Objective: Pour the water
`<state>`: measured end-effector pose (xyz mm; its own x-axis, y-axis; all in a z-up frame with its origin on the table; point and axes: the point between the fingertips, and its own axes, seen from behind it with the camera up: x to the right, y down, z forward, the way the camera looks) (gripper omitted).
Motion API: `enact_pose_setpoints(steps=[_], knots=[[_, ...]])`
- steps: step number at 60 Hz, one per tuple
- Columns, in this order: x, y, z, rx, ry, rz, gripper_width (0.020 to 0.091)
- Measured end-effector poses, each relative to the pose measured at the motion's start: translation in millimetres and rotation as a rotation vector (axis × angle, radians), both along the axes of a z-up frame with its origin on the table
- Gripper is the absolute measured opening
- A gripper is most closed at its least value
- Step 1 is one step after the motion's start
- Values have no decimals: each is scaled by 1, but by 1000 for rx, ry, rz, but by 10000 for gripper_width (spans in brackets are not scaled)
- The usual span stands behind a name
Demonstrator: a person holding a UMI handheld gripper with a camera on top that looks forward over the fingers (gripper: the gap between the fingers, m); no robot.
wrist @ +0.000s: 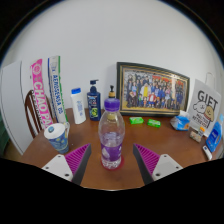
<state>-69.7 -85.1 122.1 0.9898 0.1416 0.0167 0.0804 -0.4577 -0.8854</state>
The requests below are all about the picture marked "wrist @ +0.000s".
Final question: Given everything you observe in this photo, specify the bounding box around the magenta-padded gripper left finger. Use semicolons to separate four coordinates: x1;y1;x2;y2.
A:
40;142;92;186

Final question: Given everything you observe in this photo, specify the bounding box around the dark blue pump bottle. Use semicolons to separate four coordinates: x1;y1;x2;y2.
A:
86;79;102;122

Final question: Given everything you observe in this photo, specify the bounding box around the patterned snack packet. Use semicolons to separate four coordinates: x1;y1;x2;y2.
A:
188;126;203;144

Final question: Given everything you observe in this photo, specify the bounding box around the green crate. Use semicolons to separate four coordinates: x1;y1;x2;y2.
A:
0;113;8;156

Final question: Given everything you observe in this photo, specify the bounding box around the blue detergent bottle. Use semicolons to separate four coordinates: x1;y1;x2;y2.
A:
205;114;224;154

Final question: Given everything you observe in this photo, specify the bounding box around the pink cardboard tube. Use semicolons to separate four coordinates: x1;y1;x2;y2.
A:
29;58;54;130

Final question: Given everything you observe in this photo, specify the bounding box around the framed group photo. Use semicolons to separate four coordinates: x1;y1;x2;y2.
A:
115;61;191;118

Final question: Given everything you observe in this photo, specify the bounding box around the white bottle with blue cap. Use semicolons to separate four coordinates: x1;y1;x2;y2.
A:
70;87;87;125

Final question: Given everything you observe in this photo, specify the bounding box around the blue tissue pack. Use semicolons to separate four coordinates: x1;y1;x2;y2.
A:
169;110;191;132

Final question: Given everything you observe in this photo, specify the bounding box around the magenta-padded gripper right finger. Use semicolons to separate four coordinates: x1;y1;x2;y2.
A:
131;142;184;186

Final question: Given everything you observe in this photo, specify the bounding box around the purple-capped clear water bottle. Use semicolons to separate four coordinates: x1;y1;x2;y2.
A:
98;97;126;171

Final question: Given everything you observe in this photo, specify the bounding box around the dark wooden chair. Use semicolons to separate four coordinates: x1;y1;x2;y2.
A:
24;89;54;139

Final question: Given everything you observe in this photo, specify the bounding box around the white cabinet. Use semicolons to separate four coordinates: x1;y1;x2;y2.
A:
0;60;34;156

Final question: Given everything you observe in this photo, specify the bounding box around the white remote control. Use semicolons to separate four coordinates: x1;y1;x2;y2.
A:
201;144;213;161

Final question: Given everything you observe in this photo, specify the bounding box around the amber pump bottle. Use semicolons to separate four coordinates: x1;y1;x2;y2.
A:
107;85;117;100

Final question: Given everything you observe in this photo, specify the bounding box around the white paper gift bag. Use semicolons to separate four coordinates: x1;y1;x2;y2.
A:
186;72;222;138

